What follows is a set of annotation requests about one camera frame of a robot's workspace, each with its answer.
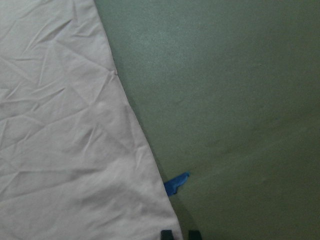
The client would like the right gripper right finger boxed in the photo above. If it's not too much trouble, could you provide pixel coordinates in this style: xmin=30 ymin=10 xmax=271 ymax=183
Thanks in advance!
xmin=188 ymin=230 xmax=202 ymax=240

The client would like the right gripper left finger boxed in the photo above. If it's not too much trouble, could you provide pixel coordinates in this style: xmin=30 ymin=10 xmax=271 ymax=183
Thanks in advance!
xmin=160 ymin=229 xmax=174 ymax=240

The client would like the pink Snoopy t-shirt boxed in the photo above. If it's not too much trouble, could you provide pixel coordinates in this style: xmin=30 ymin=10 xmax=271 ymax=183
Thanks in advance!
xmin=0 ymin=0 xmax=183 ymax=240

